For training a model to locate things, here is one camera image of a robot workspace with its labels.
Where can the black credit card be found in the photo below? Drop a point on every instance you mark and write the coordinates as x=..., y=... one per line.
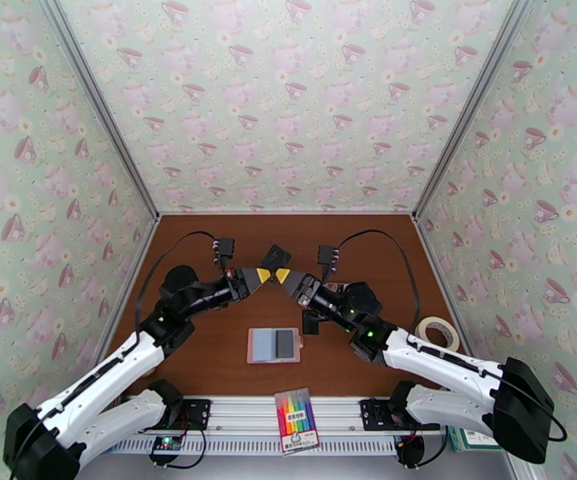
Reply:
x=275, y=256

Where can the pink card holder wallet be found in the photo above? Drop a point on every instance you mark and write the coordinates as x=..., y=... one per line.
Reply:
x=263, y=346

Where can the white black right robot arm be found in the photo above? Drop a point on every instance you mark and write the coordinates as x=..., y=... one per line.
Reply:
x=443, y=363

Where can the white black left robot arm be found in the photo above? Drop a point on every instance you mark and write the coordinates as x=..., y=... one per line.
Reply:
x=98, y=378

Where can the clear acrylic card box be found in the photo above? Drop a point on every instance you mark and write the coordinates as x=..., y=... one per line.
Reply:
x=339, y=287

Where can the white masking tape roll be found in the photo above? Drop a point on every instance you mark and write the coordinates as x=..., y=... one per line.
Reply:
x=419, y=331

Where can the colourful marker pen pack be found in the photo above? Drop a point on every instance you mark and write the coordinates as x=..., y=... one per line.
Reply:
x=295, y=418

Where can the small circuit board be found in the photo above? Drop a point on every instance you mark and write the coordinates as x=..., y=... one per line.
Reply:
x=165, y=443

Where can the black round disc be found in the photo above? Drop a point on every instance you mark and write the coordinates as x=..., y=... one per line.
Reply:
x=410, y=453

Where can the green white printed carton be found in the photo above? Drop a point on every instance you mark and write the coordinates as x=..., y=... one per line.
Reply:
x=468, y=441

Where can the aluminium table edge rail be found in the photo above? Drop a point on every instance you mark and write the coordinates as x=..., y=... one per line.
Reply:
x=288, y=213
x=128, y=288
x=446, y=293

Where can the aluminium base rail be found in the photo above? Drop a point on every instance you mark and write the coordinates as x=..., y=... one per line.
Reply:
x=248, y=413

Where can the aluminium frame post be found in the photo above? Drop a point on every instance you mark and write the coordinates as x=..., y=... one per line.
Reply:
x=476, y=98
x=97, y=98

